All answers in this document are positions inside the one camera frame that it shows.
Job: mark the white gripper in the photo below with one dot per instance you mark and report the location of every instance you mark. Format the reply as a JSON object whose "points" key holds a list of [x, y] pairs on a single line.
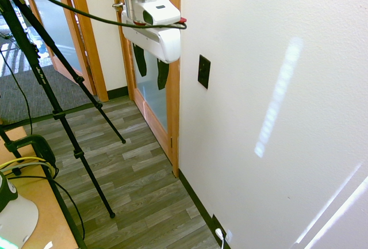
{"points": [[161, 40]]}

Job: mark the wooden door with glass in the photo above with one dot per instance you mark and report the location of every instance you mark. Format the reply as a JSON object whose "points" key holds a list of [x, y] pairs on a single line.
{"points": [[156, 88]]}

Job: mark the wooden framed glass panel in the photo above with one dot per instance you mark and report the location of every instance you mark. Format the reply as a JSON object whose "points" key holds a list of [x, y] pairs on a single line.
{"points": [[59, 27]]}

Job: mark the grey carpet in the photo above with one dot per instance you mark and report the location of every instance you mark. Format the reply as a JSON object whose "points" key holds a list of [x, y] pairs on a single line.
{"points": [[37, 93]]}

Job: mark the black clamp on table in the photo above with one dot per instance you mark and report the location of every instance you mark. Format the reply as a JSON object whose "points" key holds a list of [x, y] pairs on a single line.
{"points": [[40, 148]]}

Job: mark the black baseboard strip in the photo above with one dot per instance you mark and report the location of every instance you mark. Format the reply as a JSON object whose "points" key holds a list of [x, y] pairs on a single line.
{"points": [[198, 200]]}

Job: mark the white plug in outlet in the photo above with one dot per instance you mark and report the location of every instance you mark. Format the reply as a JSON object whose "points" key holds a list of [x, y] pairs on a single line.
{"points": [[220, 236]]}

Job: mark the black wall light switch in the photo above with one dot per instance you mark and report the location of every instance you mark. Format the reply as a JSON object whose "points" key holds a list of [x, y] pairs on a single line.
{"points": [[203, 72]]}

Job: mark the black camera tripod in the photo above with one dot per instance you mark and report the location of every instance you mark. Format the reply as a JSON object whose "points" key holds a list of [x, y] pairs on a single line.
{"points": [[49, 93]]}

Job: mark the black wall outlet plate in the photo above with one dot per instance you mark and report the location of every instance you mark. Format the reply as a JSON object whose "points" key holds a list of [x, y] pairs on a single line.
{"points": [[221, 227]]}

